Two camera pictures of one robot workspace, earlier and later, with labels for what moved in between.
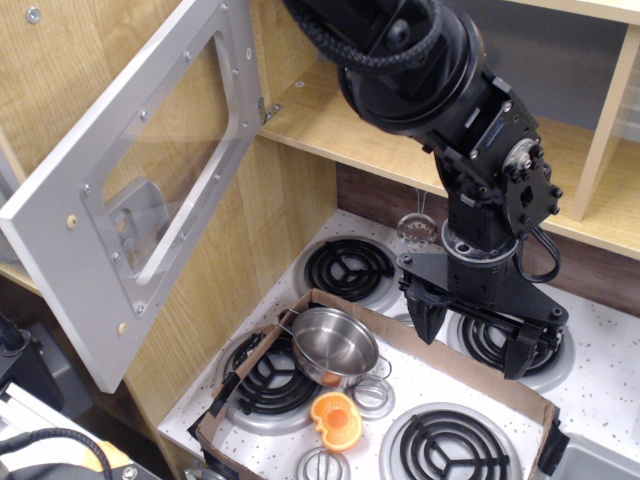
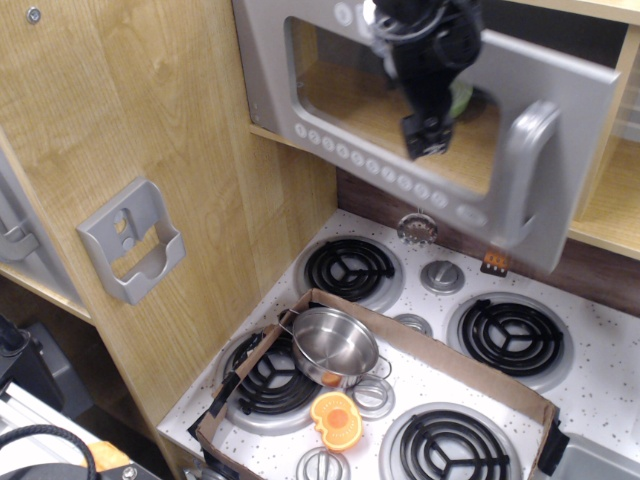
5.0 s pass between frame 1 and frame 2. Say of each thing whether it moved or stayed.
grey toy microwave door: moved
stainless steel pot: stayed
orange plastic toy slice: stayed
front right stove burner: stayed
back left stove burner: stayed
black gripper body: moved
